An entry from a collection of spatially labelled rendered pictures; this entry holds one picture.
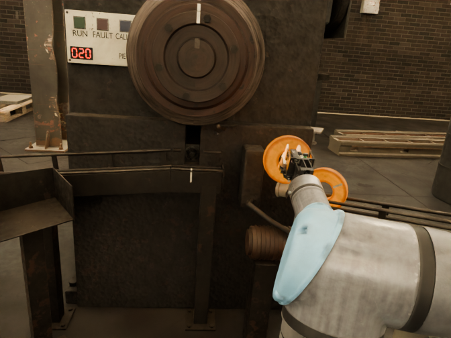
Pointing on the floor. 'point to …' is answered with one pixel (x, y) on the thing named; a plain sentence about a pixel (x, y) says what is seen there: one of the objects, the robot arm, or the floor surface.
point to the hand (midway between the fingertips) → (288, 153)
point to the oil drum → (443, 172)
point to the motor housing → (261, 276)
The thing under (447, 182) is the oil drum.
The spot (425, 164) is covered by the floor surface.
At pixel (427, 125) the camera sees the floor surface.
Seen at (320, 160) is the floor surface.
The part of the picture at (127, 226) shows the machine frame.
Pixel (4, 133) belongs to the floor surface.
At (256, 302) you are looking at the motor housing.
